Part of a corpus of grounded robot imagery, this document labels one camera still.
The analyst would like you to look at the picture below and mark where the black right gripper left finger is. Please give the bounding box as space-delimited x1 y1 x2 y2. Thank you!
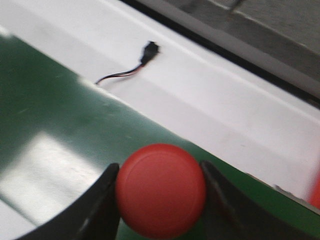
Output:
18 163 120 240

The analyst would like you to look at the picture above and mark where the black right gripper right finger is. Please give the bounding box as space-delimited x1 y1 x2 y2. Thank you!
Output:
199 160 315 240

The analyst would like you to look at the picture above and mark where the red plastic tray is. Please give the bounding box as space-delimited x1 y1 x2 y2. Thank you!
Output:
308 173 320 209

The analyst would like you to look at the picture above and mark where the green conveyor belt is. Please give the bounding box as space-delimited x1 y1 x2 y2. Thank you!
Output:
0 32 320 240

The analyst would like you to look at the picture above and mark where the black photoelectric sensor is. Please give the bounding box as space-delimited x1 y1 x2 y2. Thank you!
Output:
94 41 160 85

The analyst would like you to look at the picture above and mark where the right grey stone shelf slab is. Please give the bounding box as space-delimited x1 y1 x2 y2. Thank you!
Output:
143 0 320 78

